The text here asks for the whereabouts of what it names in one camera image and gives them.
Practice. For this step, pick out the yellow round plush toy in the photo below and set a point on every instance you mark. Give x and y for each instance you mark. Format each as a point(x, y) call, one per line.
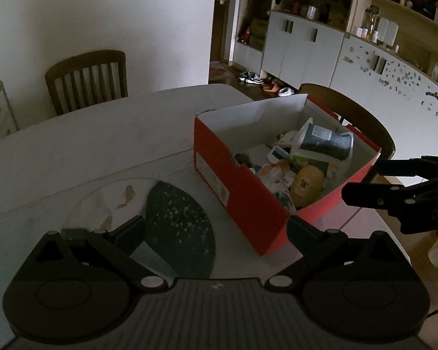
point(306, 186)

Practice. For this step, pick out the white wall cupboard unit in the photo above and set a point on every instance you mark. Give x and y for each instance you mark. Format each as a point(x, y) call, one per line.
point(382, 54)

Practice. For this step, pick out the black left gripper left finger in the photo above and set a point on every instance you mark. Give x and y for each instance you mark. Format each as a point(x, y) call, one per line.
point(78, 285)

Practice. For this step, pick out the sneakers on floor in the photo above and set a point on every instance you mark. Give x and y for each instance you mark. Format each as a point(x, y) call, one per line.
point(251, 78)

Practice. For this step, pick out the dark entrance door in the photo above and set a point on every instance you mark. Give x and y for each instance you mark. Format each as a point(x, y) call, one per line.
point(220, 31)

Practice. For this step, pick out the red cardboard shoe box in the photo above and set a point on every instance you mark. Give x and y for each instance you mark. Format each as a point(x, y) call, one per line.
point(220, 134)

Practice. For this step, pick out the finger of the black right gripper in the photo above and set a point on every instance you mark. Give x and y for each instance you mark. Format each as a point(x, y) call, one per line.
point(424, 167)
point(377, 196)

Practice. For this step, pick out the paper wrappers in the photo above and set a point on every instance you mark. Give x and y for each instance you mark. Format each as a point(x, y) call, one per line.
point(270, 163)

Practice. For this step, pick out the white teal tissue pack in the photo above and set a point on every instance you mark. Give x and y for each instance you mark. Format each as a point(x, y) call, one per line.
point(320, 143)

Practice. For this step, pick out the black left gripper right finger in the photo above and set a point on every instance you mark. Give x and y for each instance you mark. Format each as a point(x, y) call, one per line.
point(361, 290)

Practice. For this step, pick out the dark wooden slatted chair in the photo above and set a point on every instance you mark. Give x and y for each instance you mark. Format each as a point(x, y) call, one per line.
point(88, 79)

